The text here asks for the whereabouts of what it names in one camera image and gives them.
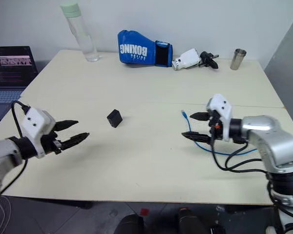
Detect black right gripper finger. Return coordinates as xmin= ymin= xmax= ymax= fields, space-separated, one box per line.
xmin=181 ymin=131 xmax=212 ymax=143
xmin=189 ymin=112 xmax=211 ymax=121

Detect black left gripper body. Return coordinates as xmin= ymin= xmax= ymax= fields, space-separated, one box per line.
xmin=41 ymin=131 xmax=64 ymax=155

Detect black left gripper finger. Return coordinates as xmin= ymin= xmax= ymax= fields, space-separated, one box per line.
xmin=61 ymin=132 xmax=90 ymax=150
xmin=54 ymin=119 xmax=79 ymax=132

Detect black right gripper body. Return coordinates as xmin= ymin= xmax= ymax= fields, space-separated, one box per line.
xmin=208 ymin=109 xmax=223 ymax=141

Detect small black box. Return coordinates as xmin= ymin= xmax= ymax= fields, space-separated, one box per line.
xmin=106 ymin=109 xmax=123 ymax=128

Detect black spare gripper fingers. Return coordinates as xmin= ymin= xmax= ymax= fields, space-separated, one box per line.
xmin=199 ymin=51 xmax=220 ymax=70

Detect white spare gripper housing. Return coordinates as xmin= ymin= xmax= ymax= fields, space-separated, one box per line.
xmin=171 ymin=48 xmax=202 ymax=72

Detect steel cup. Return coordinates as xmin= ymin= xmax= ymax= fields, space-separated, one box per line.
xmin=230 ymin=48 xmax=248 ymax=71

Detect open laptop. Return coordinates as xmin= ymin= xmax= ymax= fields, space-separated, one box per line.
xmin=0 ymin=46 xmax=39 ymax=120

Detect clear bottle with green cap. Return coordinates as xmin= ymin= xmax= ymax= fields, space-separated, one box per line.
xmin=60 ymin=2 xmax=100 ymax=62

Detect blue boxing glove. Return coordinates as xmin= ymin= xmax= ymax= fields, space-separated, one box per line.
xmin=117 ymin=29 xmax=173 ymax=68

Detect dark rounded shape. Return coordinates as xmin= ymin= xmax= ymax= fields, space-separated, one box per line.
xmin=118 ymin=214 xmax=145 ymax=234

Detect white robot body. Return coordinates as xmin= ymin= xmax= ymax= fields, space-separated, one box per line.
xmin=265 ymin=207 xmax=293 ymax=234

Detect blue Ethernet cable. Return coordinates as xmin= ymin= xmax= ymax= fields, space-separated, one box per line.
xmin=181 ymin=109 xmax=259 ymax=156

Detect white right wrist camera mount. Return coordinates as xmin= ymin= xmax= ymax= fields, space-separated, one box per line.
xmin=206 ymin=93 xmax=233 ymax=142

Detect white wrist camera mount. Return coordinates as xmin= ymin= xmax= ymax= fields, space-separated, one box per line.
xmin=206 ymin=93 xmax=233 ymax=142
xmin=21 ymin=107 xmax=56 ymax=159

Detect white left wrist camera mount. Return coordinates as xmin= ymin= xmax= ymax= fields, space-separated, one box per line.
xmin=21 ymin=107 xmax=56 ymax=159

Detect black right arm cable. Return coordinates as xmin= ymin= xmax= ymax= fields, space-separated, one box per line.
xmin=209 ymin=126 xmax=270 ymax=175

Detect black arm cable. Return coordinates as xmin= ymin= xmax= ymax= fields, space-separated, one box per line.
xmin=209 ymin=126 xmax=270 ymax=175
xmin=0 ymin=100 xmax=31 ymax=195

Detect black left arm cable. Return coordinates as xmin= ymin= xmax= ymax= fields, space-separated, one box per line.
xmin=0 ymin=100 xmax=31 ymax=195

